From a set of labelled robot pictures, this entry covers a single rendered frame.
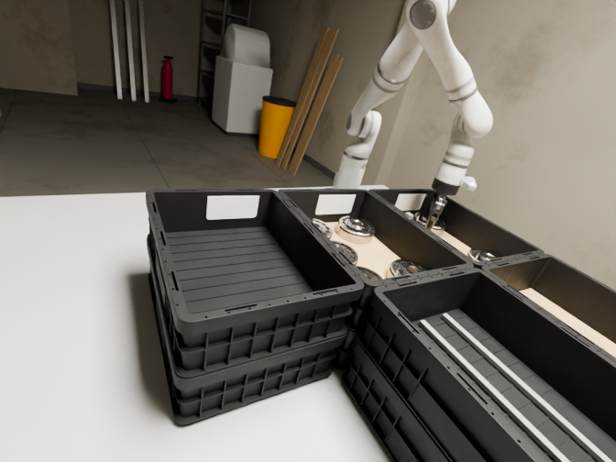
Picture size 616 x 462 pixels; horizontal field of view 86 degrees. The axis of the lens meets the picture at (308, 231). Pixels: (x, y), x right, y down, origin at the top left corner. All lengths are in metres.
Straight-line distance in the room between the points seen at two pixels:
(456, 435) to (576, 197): 2.22
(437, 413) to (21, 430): 0.58
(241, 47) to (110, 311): 4.34
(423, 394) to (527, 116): 2.39
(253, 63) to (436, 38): 4.14
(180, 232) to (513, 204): 2.36
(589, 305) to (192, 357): 0.88
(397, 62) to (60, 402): 1.01
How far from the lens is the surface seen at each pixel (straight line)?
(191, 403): 0.58
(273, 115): 4.16
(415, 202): 1.17
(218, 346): 0.50
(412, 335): 0.52
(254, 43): 4.96
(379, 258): 0.87
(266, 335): 0.54
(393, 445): 0.65
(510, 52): 2.91
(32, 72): 6.21
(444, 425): 0.55
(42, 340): 0.79
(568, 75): 2.72
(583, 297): 1.03
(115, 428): 0.65
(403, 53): 1.00
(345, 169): 1.21
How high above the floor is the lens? 1.25
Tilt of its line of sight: 28 degrees down
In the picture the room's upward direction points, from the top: 14 degrees clockwise
